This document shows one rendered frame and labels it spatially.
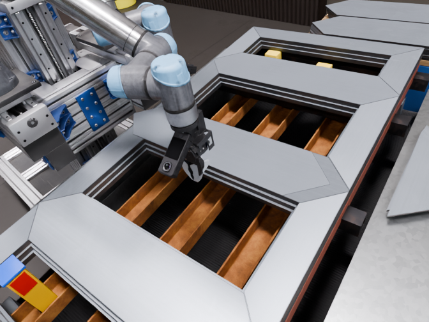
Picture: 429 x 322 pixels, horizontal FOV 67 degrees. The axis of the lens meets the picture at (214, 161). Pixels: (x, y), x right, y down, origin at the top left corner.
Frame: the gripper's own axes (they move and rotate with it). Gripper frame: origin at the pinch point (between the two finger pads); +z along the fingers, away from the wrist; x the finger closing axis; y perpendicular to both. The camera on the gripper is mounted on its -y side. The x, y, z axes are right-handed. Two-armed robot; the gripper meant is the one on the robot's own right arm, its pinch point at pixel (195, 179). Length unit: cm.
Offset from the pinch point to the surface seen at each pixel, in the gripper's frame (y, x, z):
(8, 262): -44.1, 23.4, -1.6
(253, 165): 13.0, -11.4, 0.7
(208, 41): 222, 178, 87
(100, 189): -14.6, 27.1, 4.0
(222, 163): 9.3, -3.0, 0.7
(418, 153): 45, -48, 8
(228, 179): 6.3, -6.7, 2.7
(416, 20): 120, -29, 2
